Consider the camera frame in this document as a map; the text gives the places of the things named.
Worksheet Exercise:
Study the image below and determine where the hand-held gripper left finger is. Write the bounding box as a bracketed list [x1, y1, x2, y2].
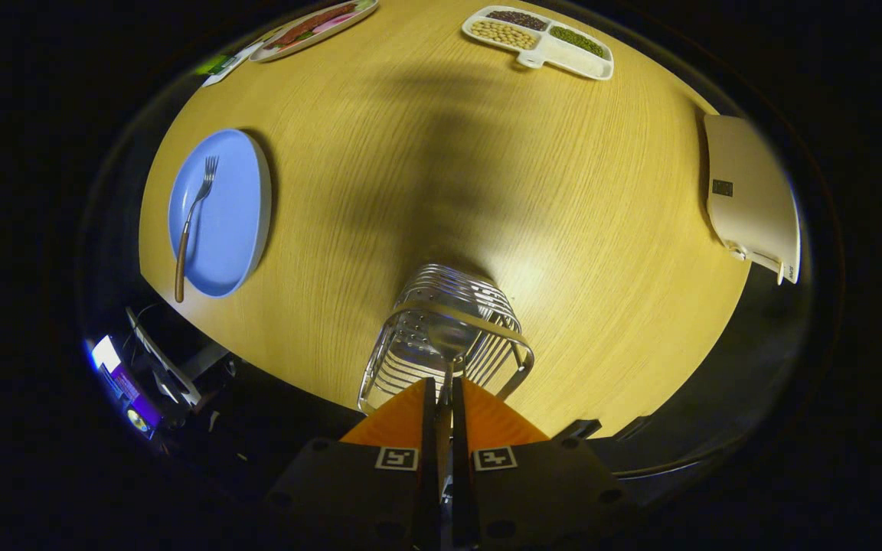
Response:
[257, 377, 441, 551]

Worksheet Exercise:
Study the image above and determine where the wooden-handled metal spoon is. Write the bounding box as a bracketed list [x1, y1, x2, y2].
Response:
[424, 315, 482, 506]

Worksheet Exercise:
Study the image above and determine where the wooden-handled metal fork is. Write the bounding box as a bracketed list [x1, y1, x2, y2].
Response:
[174, 156, 220, 304]

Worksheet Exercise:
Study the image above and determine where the white divided tray of beans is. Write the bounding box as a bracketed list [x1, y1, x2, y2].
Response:
[462, 5, 615, 81]

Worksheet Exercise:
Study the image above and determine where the blue round plate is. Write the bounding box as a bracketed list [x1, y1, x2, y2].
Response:
[168, 128, 273, 298]

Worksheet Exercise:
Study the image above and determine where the lit computer screen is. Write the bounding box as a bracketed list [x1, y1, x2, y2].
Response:
[89, 334, 162, 439]

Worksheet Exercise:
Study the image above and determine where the green label plastic bottle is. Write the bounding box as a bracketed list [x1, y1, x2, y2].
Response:
[194, 52, 237, 76]

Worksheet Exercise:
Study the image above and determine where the metal wire cutlery basket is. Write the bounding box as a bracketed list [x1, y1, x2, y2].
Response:
[357, 264, 535, 416]

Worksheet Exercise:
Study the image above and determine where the white square coaster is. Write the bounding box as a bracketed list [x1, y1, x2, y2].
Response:
[200, 38, 266, 87]

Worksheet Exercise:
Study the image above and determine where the white toaster appliance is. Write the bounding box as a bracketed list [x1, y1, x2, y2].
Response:
[704, 113, 802, 285]

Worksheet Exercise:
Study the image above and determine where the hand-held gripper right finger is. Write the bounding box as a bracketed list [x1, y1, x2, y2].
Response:
[452, 377, 641, 551]

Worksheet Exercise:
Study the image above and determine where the round plate of toy food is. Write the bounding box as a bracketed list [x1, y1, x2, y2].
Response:
[248, 0, 379, 64]

